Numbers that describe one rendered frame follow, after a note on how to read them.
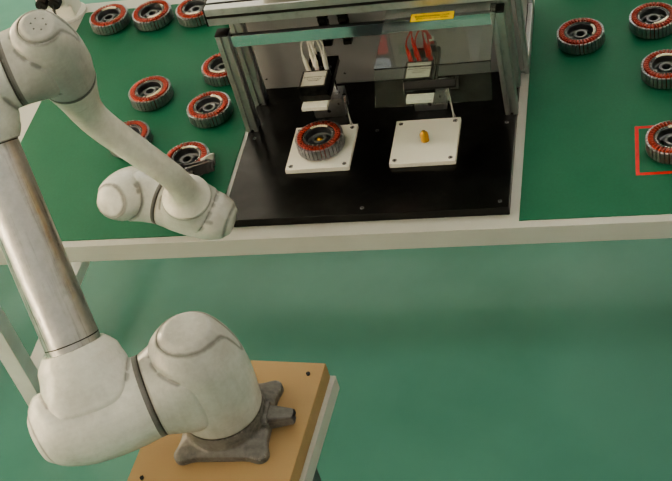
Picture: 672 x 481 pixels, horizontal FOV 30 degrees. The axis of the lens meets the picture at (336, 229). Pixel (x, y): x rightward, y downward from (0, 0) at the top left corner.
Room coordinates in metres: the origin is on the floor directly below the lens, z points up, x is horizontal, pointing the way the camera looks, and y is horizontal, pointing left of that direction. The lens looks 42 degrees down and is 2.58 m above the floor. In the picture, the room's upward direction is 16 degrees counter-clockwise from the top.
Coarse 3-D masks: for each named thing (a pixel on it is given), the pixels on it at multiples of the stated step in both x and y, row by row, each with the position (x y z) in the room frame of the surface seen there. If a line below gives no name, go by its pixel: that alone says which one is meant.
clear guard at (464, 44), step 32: (384, 32) 2.22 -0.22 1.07; (416, 32) 2.19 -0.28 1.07; (448, 32) 2.16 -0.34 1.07; (480, 32) 2.13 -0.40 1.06; (384, 64) 2.11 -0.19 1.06; (416, 64) 2.08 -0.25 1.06; (448, 64) 2.05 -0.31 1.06; (480, 64) 2.03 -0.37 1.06; (384, 96) 2.06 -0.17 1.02; (416, 96) 2.04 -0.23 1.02; (448, 96) 2.01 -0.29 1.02; (480, 96) 1.99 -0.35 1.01
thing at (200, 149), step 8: (184, 144) 2.42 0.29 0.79; (192, 144) 2.41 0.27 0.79; (200, 144) 2.40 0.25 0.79; (168, 152) 2.41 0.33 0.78; (176, 152) 2.40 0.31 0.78; (184, 152) 2.41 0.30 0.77; (192, 152) 2.40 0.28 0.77; (200, 152) 2.37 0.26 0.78; (208, 152) 2.37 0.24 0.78; (176, 160) 2.39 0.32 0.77; (184, 160) 2.38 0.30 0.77; (192, 160) 2.36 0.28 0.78; (200, 160) 2.34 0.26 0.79
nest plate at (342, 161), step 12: (348, 132) 2.29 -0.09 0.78; (312, 144) 2.29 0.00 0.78; (348, 144) 2.25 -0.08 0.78; (300, 156) 2.26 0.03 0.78; (336, 156) 2.22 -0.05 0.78; (348, 156) 2.21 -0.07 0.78; (288, 168) 2.23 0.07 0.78; (300, 168) 2.21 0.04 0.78; (312, 168) 2.20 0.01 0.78; (324, 168) 2.19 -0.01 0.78; (336, 168) 2.18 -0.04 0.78; (348, 168) 2.17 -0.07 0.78
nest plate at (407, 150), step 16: (400, 128) 2.25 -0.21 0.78; (416, 128) 2.23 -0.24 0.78; (432, 128) 2.22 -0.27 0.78; (448, 128) 2.20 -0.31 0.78; (400, 144) 2.19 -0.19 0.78; (416, 144) 2.18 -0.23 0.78; (432, 144) 2.16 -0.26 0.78; (448, 144) 2.15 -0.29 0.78; (400, 160) 2.14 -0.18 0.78; (416, 160) 2.13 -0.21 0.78; (432, 160) 2.11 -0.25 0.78; (448, 160) 2.09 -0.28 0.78
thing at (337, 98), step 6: (342, 90) 2.40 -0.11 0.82; (336, 96) 2.38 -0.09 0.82; (342, 96) 2.38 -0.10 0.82; (330, 102) 2.38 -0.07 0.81; (336, 102) 2.37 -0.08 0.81; (342, 102) 2.37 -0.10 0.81; (348, 102) 2.41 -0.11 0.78; (330, 108) 2.38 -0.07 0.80; (336, 108) 2.37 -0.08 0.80; (342, 108) 2.37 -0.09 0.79; (318, 114) 2.39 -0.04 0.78; (324, 114) 2.39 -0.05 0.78; (330, 114) 2.38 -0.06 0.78; (336, 114) 2.38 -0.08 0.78; (342, 114) 2.37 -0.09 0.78
